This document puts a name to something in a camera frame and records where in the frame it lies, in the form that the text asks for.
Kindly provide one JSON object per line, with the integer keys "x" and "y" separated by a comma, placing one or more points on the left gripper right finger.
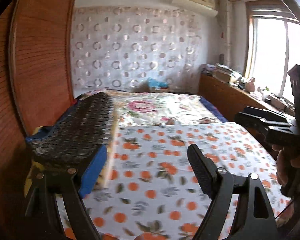
{"x": 217, "y": 184}

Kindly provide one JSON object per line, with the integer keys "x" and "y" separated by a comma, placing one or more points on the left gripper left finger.
{"x": 80, "y": 185}

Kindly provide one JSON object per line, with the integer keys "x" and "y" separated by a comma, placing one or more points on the navy patterned silk garment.
{"x": 77, "y": 133}

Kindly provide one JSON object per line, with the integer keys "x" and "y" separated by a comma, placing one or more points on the person's right hand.
{"x": 287, "y": 156}

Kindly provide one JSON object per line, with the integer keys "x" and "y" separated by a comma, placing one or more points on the yellow pillow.
{"x": 33, "y": 169}

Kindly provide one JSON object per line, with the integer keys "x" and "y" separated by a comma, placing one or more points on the pink figurine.
{"x": 250, "y": 85}

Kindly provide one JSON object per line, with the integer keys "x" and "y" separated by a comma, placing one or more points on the long wooden cabinet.
{"x": 227, "y": 99}

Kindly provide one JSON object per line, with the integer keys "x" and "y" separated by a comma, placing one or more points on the navy blue blanket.
{"x": 209, "y": 106}

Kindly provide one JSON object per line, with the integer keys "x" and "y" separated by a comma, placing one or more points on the orange-print bed sheet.
{"x": 152, "y": 190}

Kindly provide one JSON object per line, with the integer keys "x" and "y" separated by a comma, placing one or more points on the stack of books and papers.
{"x": 221, "y": 73}

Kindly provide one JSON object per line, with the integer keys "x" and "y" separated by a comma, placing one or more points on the floral quilt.
{"x": 150, "y": 109}

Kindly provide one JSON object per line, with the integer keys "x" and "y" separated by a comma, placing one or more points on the wooden headboard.
{"x": 35, "y": 89}

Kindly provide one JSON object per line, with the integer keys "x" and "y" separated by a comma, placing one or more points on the blue tissue box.
{"x": 157, "y": 86}

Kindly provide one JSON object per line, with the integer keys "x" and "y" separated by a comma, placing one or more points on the white circle-patterned curtain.
{"x": 123, "y": 47}

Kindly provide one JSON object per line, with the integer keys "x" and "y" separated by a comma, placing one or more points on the white air conditioner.
{"x": 203, "y": 7}

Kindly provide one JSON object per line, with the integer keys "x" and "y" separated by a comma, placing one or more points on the window with wooden frame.
{"x": 274, "y": 47}

